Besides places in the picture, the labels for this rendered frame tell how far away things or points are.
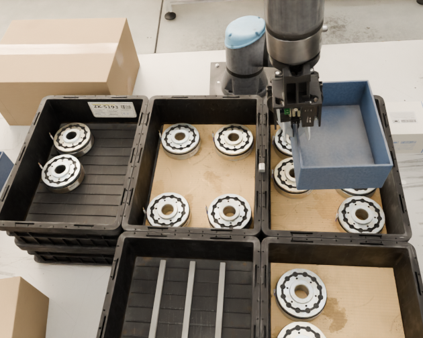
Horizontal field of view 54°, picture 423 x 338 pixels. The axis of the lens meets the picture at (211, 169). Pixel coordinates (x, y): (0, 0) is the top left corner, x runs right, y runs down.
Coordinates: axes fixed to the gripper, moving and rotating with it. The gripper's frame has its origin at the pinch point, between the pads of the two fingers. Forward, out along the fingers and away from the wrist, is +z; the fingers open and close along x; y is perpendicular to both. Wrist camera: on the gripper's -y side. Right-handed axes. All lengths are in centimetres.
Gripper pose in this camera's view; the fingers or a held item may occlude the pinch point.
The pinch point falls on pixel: (295, 128)
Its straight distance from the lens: 77.6
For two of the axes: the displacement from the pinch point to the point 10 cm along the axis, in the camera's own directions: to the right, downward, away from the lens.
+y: -0.5, 8.3, -5.6
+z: 1.7, 5.6, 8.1
